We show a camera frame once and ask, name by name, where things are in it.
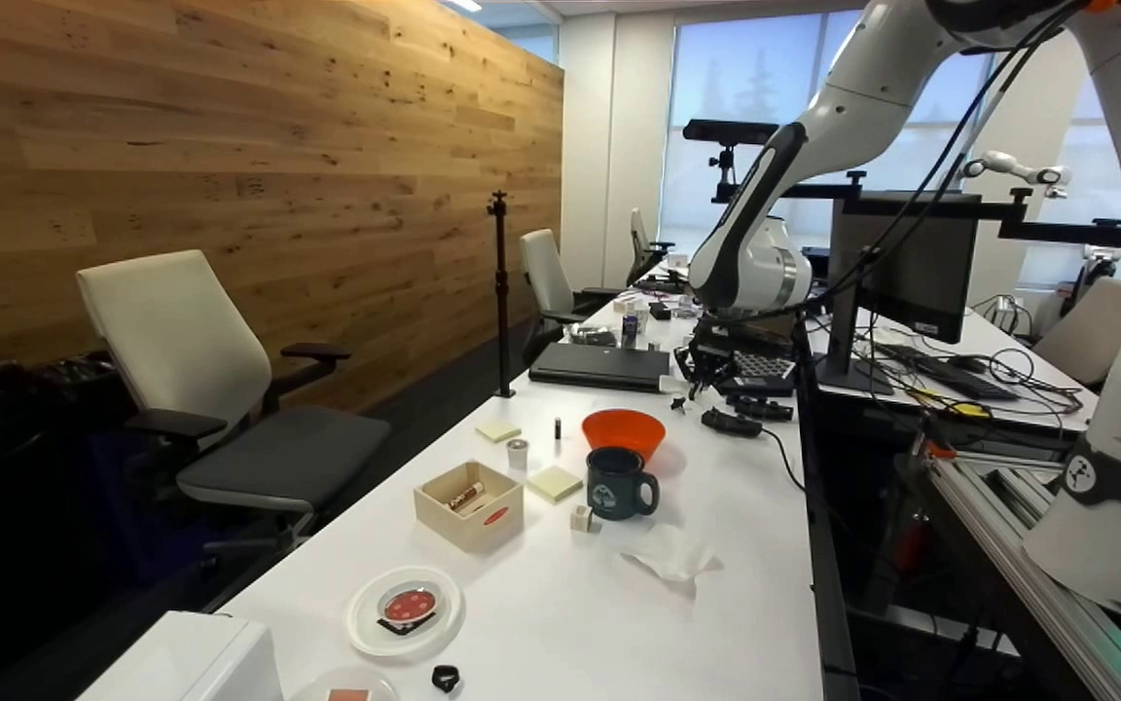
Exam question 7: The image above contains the black tripod pole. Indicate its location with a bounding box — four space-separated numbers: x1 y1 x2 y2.
484 186 522 401

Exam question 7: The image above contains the white office chair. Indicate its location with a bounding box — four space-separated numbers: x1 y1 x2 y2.
514 225 622 347
73 247 396 531

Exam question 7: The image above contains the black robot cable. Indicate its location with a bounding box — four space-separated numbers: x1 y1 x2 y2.
737 0 1098 332

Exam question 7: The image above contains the yellow sticky note pad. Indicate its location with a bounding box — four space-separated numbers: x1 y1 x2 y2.
525 461 588 508
471 413 525 448

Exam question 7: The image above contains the white paper towel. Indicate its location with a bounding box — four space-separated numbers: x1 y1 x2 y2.
621 518 727 602

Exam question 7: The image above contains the black camera on mount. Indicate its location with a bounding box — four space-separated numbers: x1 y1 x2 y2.
683 117 787 205

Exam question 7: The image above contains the black keyboard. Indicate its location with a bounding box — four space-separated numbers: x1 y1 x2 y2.
713 344 798 386

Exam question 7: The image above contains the black computer monitor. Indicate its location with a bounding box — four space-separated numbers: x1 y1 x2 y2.
818 201 980 399

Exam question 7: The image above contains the dark teal ceramic mug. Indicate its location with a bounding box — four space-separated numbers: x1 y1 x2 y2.
584 443 666 526

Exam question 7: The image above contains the orange plastic bowl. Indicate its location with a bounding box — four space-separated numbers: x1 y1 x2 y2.
580 404 674 466

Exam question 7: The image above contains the dark desk keyboard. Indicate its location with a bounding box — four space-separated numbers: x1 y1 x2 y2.
871 339 1019 404

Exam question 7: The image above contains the black desktop device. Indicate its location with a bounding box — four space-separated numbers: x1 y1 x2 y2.
708 369 802 421

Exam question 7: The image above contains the white round plate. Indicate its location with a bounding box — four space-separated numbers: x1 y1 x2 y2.
342 557 468 665

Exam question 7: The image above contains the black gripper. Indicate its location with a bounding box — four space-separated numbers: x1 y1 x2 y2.
684 300 756 365

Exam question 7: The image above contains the small printed paper cup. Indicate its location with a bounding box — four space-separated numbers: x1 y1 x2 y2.
294 663 405 701

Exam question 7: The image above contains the aluminium mounting rail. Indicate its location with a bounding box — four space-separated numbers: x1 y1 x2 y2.
924 448 1121 701

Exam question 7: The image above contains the shallow wooden box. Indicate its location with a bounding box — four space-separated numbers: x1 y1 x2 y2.
408 454 528 557

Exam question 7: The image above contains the black closed laptop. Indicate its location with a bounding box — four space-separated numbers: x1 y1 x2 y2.
525 334 676 399

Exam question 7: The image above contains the black horizontal mount bar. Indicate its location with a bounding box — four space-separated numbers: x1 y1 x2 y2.
713 162 1121 248

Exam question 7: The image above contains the beige office chair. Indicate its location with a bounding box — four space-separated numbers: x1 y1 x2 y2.
1037 273 1121 391

